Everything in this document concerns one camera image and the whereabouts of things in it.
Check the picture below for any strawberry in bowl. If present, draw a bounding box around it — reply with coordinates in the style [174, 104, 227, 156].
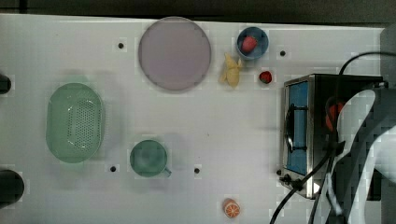
[241, 35, 258, 53]

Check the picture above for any blue bowl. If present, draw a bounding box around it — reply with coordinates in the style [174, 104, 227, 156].
[236, 27, 269, 61]

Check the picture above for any green colander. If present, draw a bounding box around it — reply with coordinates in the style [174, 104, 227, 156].
[46, 83, 106, 163]

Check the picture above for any purple round plate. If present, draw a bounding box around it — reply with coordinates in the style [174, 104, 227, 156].
[138, 17, 211, 91]

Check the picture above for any black toaster oven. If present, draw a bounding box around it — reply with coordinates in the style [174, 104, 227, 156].
[278, 74, 395, 189]

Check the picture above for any small red strawberry toy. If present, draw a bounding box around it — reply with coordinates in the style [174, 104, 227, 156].
[259, 71, 273, 84]

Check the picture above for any peeled banana toy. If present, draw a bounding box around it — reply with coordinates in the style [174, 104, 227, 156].
[219, 52, 243, 89]

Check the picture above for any black cylinder container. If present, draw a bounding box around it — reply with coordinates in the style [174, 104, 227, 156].
[0, 74, 11, 94]

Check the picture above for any orange slice toy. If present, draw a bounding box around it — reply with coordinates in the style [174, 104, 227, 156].
[222, 198, 240, 218]

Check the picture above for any green mug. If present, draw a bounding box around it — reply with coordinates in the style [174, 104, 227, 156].
[130, 140, 172, 177]

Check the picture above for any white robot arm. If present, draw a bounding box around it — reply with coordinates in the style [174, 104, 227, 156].
[314, 89, 395, 224]

